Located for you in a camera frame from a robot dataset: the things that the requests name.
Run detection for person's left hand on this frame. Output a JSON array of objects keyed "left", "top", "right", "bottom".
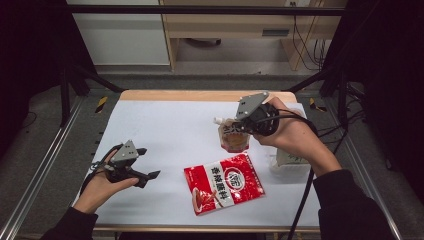
[{"left": 73, "top": 149, "right": 140, "bottom": 215}]

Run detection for wooden table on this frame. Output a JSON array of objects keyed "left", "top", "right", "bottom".
[{"left": 79, "top": 89, "right": 323, "bottom": 234}]

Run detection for clear plastic container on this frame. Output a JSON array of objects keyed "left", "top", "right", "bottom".
[{"left": 264, "top": 101, "right": 315, "bottom": 177}]

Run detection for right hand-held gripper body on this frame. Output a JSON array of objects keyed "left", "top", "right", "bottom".
[{"left": 235, "top": 91, "right": 282, "bottom": 137}]

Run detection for person's right hand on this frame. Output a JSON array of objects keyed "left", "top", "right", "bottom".
[{"left": 253, "top": 96, "right": 335, "bottom": 172}]

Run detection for light wooden desk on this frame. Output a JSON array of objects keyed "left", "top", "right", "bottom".
[{"left": 159, "top": 0, "right": 348, "bottom": 72}]

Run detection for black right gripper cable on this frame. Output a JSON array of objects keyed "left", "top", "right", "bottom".
[{"left": 253, "top": 113, "right": 320, "bottom": 240}]

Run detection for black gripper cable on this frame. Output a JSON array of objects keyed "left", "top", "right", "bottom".
[
  {"left": 253, "top": 113, "right": 320, "bottom": 240},
  {"left": 79, "top": 143, "right": 125, "bottom": 196}
]

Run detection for spout pouch with red base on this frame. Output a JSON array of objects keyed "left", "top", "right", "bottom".
[{"left": 213, "top": 116, "right": 252, "bottom": 154}]

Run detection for white cabinet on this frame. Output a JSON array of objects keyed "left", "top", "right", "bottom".
[{"left": 65, "top": 0, "right": 171, "bottom": 67}]

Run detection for yellow and black tape strip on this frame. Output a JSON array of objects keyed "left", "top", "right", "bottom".
[
  {"left": 308, "top": 97, "right": 328, "bottom": 113},
  {"left": 94, "top": 95, "right": 109, "bottom": 114}
]

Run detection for aluminium rail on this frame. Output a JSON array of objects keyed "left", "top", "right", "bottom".
[
  {"left": 0, "top": 95, "right": 86, "bottom": 240},
  {"left": 324, "top": 98, "right": 404, "bottom": 240}
]

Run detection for black hanging cables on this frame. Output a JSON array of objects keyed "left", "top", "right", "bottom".
[{"left": 289, "top": 1, "right": 329, "bottom": 72}]

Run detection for black floor cables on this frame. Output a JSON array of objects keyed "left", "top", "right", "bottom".
[{"left": 314, "top": 83, "right": 368, "bottom": 158}]

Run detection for red and white seasoning packet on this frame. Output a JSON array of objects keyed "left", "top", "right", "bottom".
[{"left": 183, "top": 152, "right": 267, "bottom": 217}]

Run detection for white table sheet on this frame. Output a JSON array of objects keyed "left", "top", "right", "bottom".
[{"left": 71, "top": 99, "right": 322, "bottom": 228}]

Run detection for black metal stand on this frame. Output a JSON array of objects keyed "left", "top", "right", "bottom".
[
  {"left": 285, "top": 64, "right": 350, "bottom": 131},
  {"left": 59, "top": 63, "right": 125, "bottom": 128}
]

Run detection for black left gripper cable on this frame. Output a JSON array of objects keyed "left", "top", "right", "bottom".
[{"left": 79, "top": 143, "right": 125, "bottom": 196}]

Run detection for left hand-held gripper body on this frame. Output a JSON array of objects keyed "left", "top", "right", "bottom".
[{"left": 99, "top": 139, "right": 150, "bottom": 189}]

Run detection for black horizontal frame bar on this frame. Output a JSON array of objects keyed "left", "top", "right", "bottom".
[{"left": 66, "top": 4, "right": 346, "bottom": 17}]

